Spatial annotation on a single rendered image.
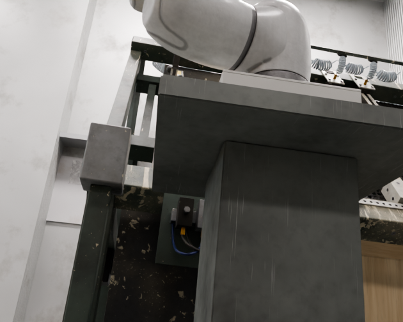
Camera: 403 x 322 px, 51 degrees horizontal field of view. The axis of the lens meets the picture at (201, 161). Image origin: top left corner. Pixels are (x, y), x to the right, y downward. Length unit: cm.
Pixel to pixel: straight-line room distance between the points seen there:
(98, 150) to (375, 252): 119
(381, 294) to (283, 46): 121
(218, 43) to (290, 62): 16
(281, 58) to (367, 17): 652
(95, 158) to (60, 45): 453
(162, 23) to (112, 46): 526
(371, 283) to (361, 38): 559
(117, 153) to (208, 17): 53
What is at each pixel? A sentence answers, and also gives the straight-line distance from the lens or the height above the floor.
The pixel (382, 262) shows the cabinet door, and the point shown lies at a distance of 191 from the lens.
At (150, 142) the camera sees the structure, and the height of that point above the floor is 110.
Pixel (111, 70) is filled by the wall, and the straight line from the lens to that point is 593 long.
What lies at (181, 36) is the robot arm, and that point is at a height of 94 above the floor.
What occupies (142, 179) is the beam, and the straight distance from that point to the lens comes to 145.
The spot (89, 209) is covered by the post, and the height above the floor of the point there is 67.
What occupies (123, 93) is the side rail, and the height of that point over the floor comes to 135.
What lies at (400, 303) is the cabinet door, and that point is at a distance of 193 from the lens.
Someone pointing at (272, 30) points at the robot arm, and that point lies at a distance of 95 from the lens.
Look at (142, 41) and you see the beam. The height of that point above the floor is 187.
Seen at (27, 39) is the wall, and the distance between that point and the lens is 585.
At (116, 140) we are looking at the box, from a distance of 126.
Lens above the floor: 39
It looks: 22 degrees up
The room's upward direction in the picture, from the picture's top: 5 degrees clockwise
